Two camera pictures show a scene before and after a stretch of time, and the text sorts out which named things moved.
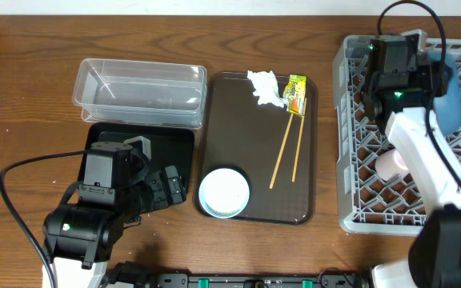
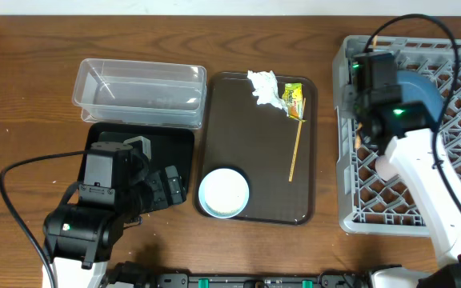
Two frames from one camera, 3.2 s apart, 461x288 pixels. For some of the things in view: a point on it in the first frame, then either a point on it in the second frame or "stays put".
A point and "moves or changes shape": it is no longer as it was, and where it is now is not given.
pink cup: (390, 164) stays put
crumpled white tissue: (266, 88) stays put
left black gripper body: (159, 198) stays put
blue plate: (448, 110) moves or changes shape
